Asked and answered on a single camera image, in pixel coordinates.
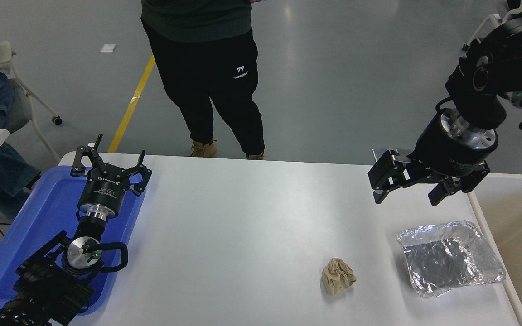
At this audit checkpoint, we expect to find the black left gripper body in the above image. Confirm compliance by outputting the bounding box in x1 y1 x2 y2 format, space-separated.
78 168 131 215

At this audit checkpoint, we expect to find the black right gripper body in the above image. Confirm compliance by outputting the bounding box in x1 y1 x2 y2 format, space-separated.
412 111 500 178

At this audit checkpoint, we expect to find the silver foil tray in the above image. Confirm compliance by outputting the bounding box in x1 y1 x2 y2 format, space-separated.
397 220 507 299

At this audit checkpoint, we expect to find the blue plastic tray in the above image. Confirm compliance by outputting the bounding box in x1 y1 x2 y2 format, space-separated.
0 165 148 315

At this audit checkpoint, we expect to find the yellow floor tape line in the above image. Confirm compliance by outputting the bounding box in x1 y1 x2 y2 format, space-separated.
108 54 156 153

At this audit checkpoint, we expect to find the crumpled tan paper ball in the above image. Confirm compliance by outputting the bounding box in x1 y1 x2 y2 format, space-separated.
321 258 357 297

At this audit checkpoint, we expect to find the standing person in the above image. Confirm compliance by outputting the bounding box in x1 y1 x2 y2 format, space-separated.
140 0 266 160

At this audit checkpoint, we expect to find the white wheeled chair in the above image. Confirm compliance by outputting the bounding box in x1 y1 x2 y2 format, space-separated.
463 14 504 51

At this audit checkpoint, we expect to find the white frame grey seat chair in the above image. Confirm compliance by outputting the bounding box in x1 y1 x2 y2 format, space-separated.
0 41 63 163

